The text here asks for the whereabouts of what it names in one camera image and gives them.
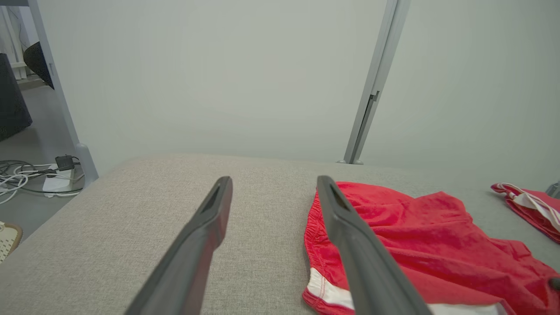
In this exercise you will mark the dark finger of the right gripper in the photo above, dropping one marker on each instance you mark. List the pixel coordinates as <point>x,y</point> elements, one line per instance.
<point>556,284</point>

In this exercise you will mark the red shorts with white band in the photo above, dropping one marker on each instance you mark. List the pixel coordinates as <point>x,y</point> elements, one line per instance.
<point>415,245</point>

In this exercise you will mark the black power adapter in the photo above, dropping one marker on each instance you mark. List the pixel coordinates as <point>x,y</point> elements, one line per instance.
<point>64,162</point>

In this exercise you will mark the white curtain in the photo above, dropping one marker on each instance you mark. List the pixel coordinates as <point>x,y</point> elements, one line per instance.
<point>15,43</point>

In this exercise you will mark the beige mesh slipper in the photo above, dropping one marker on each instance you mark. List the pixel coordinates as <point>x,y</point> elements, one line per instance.
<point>8,240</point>

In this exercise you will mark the grey partition end post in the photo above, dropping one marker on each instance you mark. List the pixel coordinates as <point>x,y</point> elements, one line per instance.
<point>57,87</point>

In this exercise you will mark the black cabinet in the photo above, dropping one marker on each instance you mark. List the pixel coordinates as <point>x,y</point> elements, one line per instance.
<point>13,100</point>

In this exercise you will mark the black chair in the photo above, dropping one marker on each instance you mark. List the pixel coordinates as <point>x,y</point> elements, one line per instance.
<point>39,65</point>

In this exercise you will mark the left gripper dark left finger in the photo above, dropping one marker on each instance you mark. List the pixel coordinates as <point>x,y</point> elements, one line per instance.
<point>192,262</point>

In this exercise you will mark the grey partition post with slot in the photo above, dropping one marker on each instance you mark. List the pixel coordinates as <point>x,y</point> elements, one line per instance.
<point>376,74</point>

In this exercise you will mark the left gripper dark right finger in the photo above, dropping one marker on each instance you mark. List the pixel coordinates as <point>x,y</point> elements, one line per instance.
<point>367,267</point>

